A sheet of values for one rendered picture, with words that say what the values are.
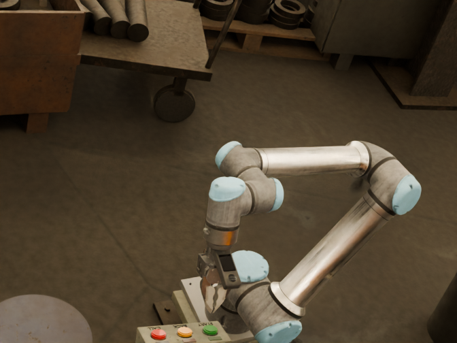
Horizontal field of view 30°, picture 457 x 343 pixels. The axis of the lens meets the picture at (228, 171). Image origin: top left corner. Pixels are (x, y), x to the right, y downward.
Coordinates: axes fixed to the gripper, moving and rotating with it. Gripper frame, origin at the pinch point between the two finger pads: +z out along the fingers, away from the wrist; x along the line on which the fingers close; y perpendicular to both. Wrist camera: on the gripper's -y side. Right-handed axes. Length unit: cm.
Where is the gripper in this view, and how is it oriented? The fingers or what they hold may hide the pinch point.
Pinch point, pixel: (213, 309)
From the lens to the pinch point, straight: 236.8
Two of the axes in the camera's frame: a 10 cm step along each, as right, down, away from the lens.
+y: -3.6, -3.5, 8.6
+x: -9.2, 0.0, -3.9
